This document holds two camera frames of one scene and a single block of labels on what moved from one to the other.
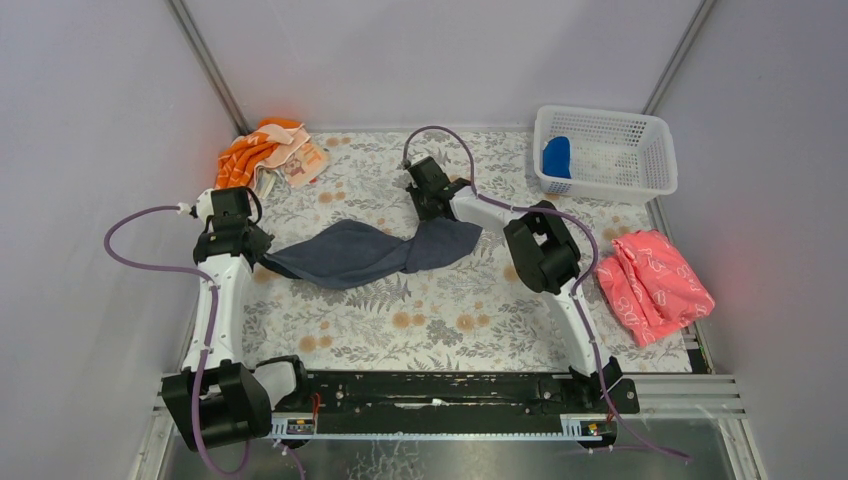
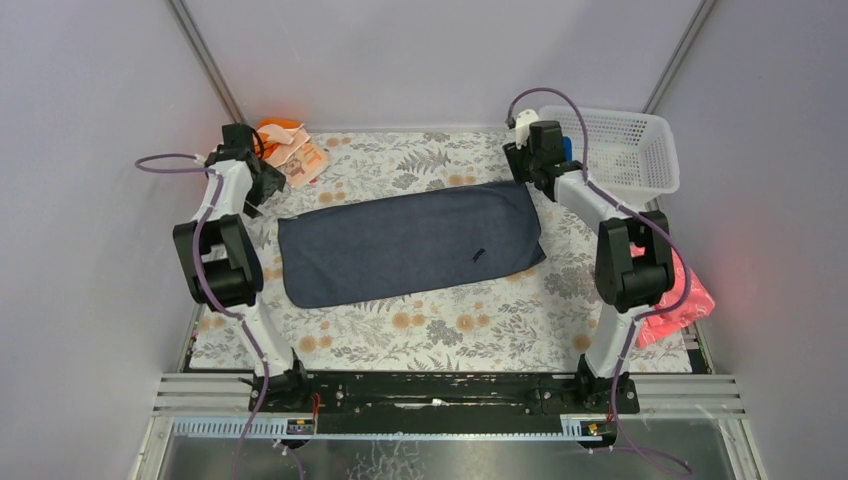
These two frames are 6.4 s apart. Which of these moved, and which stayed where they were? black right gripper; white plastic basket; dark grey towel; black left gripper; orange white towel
Moved: black right gripper; black left gripper; dark grey towel
Stayed: white plastic basket; orange white towel
